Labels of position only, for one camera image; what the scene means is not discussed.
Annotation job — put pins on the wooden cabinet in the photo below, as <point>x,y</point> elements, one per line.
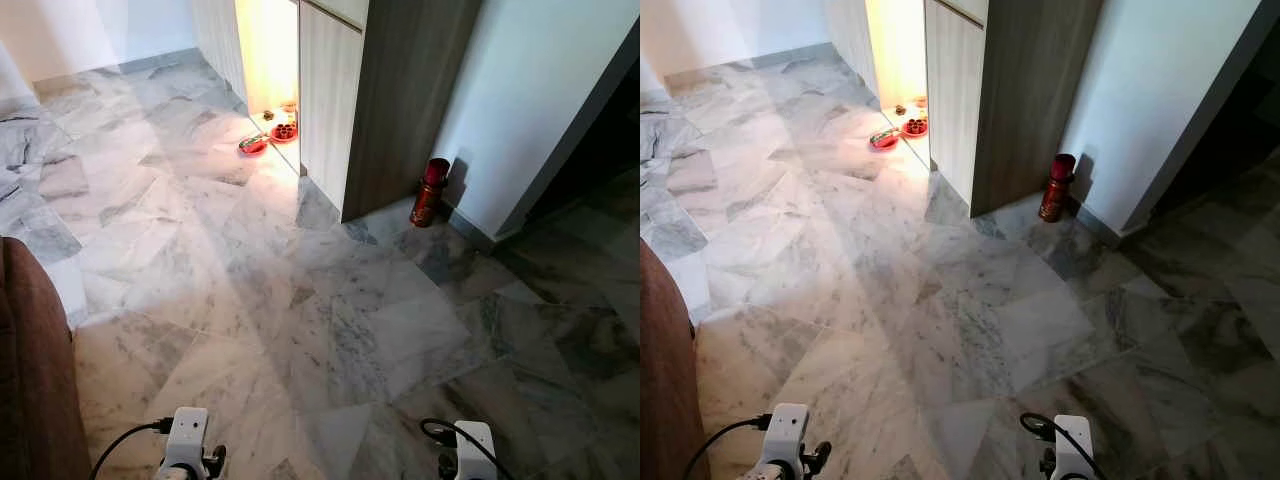
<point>400,90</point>
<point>1030,90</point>

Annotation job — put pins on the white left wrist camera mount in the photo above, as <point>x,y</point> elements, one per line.
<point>187,432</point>
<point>786,430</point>

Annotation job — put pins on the grey door frame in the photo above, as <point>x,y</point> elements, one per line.
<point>1200,110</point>
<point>560,150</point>

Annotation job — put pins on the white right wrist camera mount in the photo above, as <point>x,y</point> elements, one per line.
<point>475,450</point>
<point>1072,445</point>

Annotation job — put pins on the brown fabric sofa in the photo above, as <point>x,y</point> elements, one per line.
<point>35,380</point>
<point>665,390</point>

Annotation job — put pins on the red bowl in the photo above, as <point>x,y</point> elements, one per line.
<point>884,141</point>
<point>253,146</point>

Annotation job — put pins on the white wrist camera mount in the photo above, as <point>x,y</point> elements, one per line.
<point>1072,445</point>
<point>187,432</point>
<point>475,450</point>
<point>786,430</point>

